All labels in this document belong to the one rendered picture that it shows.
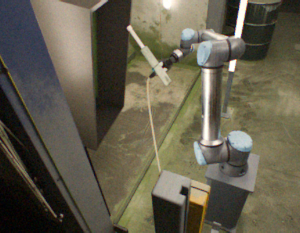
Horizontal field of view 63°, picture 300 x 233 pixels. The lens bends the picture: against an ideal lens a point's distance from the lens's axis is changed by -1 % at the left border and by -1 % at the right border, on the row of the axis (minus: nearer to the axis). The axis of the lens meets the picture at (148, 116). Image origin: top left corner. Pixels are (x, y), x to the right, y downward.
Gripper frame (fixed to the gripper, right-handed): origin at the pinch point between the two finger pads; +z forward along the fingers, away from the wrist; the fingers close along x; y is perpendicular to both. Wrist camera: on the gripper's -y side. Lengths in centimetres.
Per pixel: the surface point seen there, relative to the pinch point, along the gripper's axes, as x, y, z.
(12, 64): 25, -94, 76
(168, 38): 25, 157, -121
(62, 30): 49, -23, 43
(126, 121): -28, 123, 10
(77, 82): 25, 0, 49
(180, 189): -17, -121, 68
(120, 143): -40, 102, 35
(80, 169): -12, -55, 80
